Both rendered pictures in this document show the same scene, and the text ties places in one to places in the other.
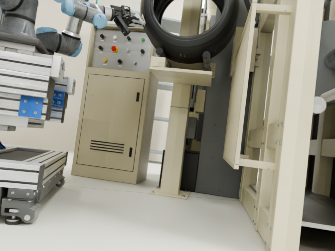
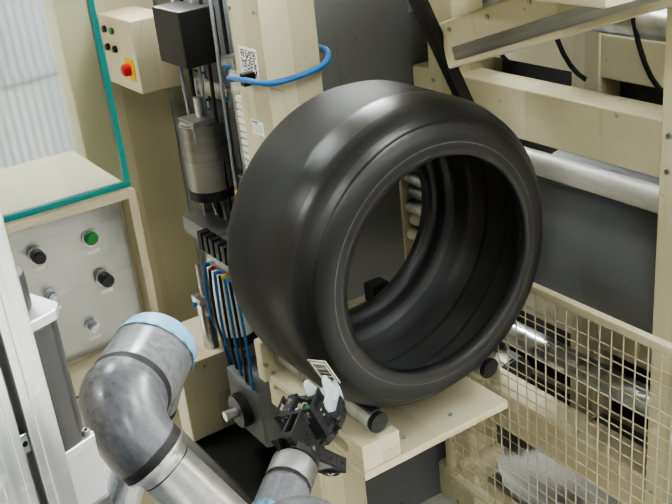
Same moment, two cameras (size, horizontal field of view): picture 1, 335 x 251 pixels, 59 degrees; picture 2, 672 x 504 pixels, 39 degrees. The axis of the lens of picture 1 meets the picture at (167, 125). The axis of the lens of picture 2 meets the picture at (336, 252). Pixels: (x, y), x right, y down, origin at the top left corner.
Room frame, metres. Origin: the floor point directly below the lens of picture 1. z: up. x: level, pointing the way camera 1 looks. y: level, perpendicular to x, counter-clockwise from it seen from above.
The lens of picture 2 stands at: (0.63, 1.08, 1.93)
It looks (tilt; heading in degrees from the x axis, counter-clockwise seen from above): 24 degrees down; 321
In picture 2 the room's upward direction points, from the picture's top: 6 degrees counter-clockwise
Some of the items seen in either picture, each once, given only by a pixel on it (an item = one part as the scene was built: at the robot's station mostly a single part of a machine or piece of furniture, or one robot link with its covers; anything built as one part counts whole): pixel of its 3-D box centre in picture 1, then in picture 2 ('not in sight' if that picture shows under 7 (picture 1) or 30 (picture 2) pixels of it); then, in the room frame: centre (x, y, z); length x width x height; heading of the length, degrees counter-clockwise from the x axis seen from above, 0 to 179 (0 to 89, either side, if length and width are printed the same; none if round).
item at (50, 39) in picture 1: (46, 39); not in sight; (1.74, 0.77, 0.88); 0.13 x 0.12 x 0.14; 129
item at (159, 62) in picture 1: (162, 68); (330, 411); (1.92, 0.08, 0.84); 0.36 x 0.09 x 0.06; 172
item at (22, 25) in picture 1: (18, 30); not in sight; (1.25, 0.68, 0.77); 0.15 x 0.15 x 0.10
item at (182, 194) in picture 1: (169, 191); not in sight; (2.16, -0.08, 0.01); 0.27 x 0.27 x 0.02; 82
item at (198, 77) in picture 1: (183, 76); (386, 400); (1.90, -0.06, 0.80); 0.37 x 0.36 x 0.02; 82
